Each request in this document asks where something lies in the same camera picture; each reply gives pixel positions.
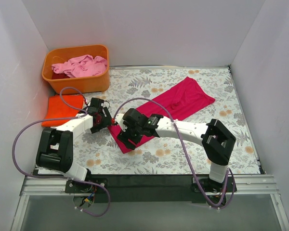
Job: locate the aluminium frame rail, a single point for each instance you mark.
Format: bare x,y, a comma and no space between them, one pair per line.
256,206

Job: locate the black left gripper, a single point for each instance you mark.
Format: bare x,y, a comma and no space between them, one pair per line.
106,118

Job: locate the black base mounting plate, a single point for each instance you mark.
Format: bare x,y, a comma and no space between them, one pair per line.
144,188

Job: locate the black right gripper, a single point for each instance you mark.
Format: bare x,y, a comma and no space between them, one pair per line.
126,135

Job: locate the folded orange t shirt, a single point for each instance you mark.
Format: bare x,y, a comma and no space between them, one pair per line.
58,109

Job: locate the magenta t shirt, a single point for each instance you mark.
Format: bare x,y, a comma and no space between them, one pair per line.
182,100

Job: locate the floral patterned table mat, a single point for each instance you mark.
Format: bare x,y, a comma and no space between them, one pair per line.
130,88

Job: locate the orange plastic basket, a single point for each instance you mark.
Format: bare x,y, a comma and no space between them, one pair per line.
84,84

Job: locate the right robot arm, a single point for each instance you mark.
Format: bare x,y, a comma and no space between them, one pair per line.
217,141

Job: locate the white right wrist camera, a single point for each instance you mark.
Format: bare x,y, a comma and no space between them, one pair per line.
120,121

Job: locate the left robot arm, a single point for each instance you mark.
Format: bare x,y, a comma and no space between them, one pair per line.
55,151

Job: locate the pink crumpled t shirt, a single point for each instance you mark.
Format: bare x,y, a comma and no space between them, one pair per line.
82,66

